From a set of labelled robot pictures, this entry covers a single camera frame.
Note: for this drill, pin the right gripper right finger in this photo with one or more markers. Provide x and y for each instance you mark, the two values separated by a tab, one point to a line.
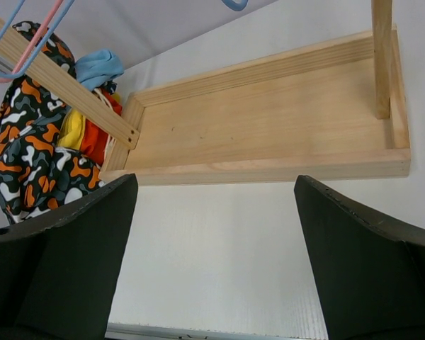
369	267

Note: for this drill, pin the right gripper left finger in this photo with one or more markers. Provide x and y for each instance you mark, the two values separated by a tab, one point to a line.
59	270

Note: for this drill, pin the black orange camouflage shorts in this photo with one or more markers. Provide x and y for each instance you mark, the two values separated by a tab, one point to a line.
36	174

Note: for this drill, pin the orange red shorts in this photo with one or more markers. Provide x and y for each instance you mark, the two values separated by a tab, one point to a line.
95	140

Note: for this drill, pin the yellow shorts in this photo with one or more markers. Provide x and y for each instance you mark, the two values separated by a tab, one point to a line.
74	125

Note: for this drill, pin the light blue shorts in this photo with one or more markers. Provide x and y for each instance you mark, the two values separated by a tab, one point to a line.
97	68

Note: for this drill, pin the wooden clothes rack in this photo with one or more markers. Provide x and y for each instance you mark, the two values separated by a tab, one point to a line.
332	110

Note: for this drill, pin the aluminium mounting rail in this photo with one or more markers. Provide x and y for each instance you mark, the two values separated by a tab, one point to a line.
128	331

